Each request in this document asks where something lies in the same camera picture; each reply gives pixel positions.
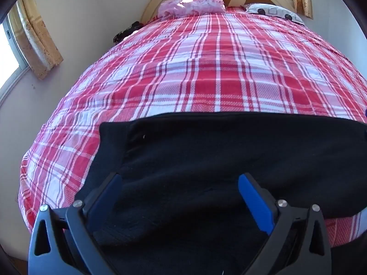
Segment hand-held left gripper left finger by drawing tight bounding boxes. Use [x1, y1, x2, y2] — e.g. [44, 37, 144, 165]
[28, 172, 123, 275]

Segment window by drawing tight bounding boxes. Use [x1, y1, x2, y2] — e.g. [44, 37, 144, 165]
[0, 14, 29, 98]

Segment dark item beside bed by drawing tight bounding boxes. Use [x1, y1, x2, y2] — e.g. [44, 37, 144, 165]
[113, 21, 144, 45]

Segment white black patterned pillow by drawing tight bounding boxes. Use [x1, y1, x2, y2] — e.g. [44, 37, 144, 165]
[245, 3, 305, 26]

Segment pink floral pillow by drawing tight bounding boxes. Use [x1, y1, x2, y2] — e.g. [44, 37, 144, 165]
[158, 0, 226, 20]

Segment red plaid bed blanket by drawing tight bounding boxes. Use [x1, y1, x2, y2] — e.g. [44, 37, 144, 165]
[18, 6, 367, 248]

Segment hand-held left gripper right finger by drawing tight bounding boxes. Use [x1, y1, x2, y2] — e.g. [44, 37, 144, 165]
[238, 173, 332, 275]

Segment black pants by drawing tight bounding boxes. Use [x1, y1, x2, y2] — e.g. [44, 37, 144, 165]
[74, 112, 367, 275]

